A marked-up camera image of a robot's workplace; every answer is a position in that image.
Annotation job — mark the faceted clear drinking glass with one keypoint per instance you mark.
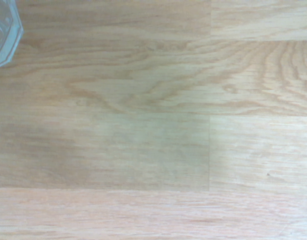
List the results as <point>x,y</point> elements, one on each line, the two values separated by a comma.
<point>3,32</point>

